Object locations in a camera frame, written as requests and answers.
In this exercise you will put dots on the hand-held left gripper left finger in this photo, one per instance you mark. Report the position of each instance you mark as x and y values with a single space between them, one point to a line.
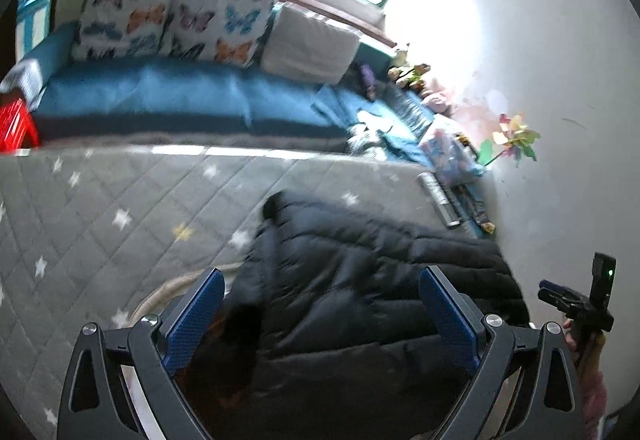
192 320

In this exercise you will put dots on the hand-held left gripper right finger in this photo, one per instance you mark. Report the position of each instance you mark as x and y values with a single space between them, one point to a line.
447 320

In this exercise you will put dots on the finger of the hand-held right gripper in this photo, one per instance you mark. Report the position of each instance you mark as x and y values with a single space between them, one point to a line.
555 292

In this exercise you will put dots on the black down jacket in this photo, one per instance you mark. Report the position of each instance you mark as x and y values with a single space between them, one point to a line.
350 300

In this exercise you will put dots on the person's right forearm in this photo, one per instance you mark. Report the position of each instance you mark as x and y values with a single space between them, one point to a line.
592 400

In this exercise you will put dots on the person's right hand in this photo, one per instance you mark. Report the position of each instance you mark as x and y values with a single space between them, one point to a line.
570 331

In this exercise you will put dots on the long black box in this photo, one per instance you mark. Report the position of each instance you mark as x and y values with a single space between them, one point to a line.
472 210

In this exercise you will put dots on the grey star quilted mat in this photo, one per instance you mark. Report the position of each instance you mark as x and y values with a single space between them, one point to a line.
100 200

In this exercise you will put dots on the colourful pinwheel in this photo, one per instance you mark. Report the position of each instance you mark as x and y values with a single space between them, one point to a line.
517 137

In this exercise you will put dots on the pastel printed package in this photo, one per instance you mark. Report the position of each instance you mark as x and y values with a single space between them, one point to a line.
450 154

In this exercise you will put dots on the white patterned cloth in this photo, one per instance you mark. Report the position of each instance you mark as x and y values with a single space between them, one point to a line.
370 129

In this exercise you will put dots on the striped blue cushion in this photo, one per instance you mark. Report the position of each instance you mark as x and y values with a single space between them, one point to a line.
415 114

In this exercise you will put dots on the pink plush toy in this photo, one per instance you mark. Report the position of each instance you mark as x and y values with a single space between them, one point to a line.
437 94

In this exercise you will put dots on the purple toy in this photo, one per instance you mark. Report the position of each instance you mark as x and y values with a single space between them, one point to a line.
367 77

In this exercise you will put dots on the red plastic basket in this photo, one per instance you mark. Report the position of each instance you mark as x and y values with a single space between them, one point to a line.
15 127

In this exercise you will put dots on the small pale plush toy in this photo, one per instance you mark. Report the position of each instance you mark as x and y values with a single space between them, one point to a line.
401 58

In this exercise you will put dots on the folded grey white cloth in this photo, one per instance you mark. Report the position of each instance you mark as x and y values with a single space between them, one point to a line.
22 77

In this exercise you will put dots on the white pillow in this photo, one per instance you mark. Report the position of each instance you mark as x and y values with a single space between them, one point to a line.
310 44

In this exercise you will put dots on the blue cabinet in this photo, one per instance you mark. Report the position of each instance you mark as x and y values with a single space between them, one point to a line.
32 19

